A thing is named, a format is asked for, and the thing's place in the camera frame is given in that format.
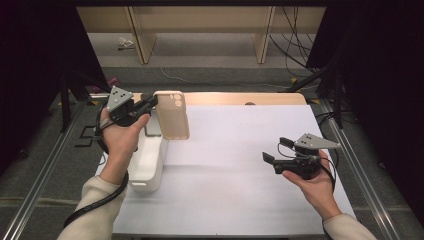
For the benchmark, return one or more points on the black metal stand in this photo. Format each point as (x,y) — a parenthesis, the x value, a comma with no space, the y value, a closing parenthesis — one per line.
(338,100)
(65,106)

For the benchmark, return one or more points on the person's right hand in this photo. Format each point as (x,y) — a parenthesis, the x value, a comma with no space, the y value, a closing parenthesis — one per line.
(318,193)

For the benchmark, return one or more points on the white table mat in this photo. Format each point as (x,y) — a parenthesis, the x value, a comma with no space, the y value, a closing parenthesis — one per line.
(233,200)

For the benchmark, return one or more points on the pink object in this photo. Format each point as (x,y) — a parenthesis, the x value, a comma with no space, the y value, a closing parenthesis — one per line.
(113,81)

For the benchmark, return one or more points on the person's left hand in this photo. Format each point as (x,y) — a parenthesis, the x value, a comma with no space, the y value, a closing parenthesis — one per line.
(121,146)

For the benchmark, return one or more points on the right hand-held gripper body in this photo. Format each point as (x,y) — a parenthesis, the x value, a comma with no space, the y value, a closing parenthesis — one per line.
(301,165)

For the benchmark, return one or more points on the black curtain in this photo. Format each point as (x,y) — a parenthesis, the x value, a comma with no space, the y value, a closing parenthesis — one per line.
(383,83)
(33,66)

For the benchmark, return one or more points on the crumpled white paper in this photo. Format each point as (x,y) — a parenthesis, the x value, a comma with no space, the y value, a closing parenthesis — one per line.
(125,42)

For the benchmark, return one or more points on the aluminium floor rail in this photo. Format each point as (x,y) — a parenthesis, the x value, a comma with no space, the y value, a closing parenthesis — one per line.
(30,200)
(371,200)

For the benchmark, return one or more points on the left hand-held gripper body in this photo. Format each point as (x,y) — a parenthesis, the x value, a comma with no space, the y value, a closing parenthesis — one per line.
(121,110)

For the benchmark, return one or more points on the wooden shelf unit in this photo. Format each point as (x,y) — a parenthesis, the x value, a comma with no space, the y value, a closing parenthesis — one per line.
(200,20)

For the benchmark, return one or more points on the beige phone case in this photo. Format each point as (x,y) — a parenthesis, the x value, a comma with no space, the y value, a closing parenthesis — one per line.
(173,120)

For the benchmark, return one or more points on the white storage box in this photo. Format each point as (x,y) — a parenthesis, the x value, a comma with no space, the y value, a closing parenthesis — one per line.
(148,166)

